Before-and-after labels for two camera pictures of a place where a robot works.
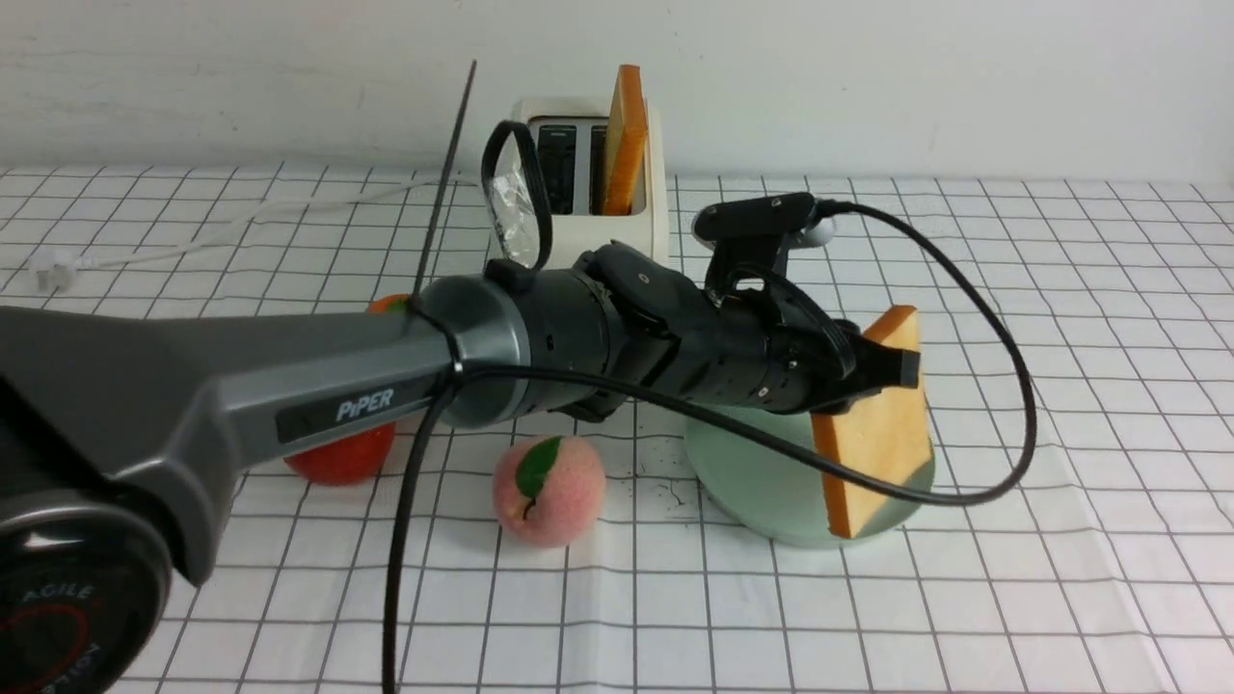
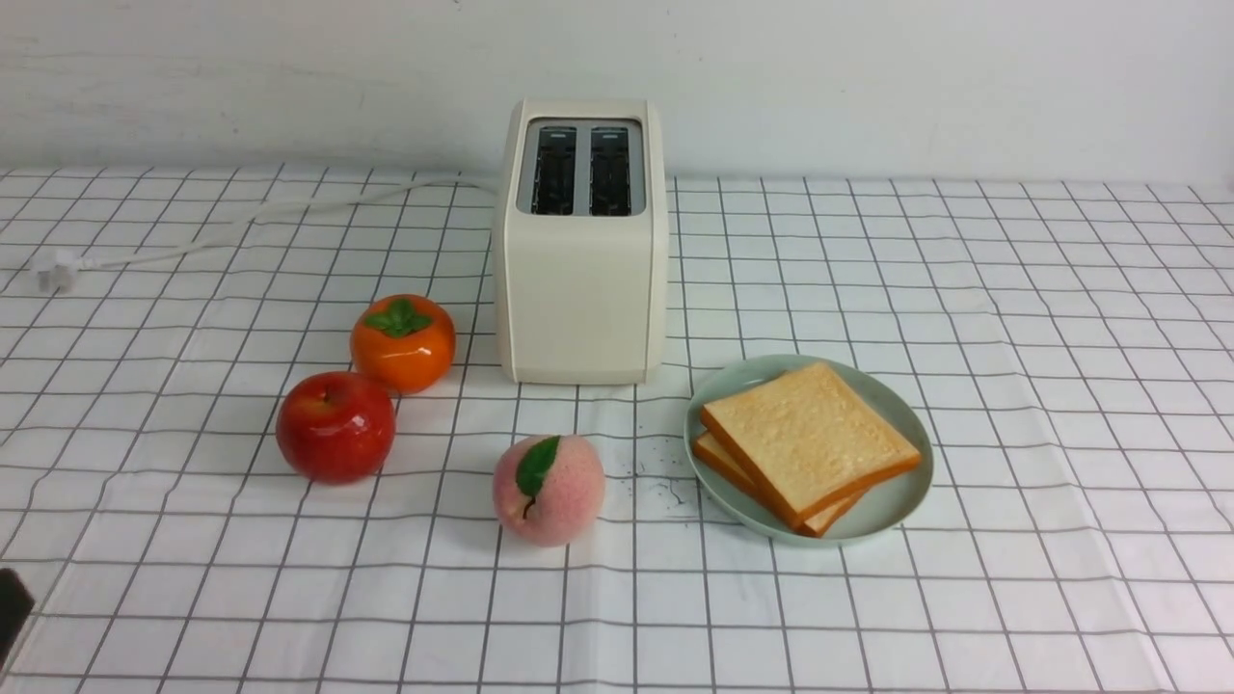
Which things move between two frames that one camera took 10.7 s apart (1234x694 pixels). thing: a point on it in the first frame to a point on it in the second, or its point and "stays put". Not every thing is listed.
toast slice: x=883 y=437 to x=707 y=448
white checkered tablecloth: x=1078 y=349 stays put
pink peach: x=549 y=491 stays put
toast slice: x=627 y=142 to x=809 y=440
